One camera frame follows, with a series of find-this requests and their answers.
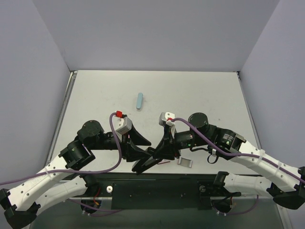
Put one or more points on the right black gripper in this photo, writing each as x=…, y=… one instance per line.
x=168, y=146

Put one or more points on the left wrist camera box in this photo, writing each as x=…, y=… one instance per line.
x=122, y=123

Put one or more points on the open staple box tray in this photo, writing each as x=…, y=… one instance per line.
x=185, y=162

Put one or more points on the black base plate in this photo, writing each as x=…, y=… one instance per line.
x=159, y=191

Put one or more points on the light blue stapler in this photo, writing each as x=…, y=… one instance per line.
x=139, y=101

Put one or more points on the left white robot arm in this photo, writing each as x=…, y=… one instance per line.
x=62, y=179

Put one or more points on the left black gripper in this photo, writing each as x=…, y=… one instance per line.
x=129, y=148

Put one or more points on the black stapler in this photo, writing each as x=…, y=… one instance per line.
x=149, y=161

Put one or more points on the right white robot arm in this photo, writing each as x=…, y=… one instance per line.
x=283, y=183

